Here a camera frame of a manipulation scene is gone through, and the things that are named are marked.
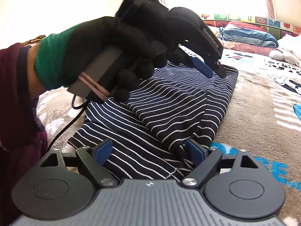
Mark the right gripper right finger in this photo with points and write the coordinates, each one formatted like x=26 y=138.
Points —
x=205 y=160

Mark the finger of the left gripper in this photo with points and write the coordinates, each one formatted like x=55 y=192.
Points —
x=202 y=67
x=219 y=69

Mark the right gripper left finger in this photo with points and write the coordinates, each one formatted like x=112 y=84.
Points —
x=91 y=161

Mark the black white striped garment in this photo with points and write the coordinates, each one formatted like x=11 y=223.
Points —
x=150 y=130

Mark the maroon sleeved forearm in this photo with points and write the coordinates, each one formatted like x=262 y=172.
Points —
x=23 y=138

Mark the black gloved left hand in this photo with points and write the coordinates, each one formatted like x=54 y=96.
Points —
x=61 y=59

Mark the blue folded blanket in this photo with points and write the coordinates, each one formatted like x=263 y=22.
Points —
x=237 y=31

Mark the pink floral quilt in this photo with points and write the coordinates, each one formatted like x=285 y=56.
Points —
x=248 y=48

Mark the Mickey Mouse bed blanket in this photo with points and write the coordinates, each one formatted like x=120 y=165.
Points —
x=260 y=119

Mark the grey plush toy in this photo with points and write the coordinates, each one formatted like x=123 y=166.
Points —
x=284 y=56

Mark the colourful alphabet foam mat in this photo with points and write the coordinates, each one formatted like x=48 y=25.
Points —
x=277 y=28

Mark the white quilt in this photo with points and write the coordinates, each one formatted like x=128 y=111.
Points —
x=291 y=43

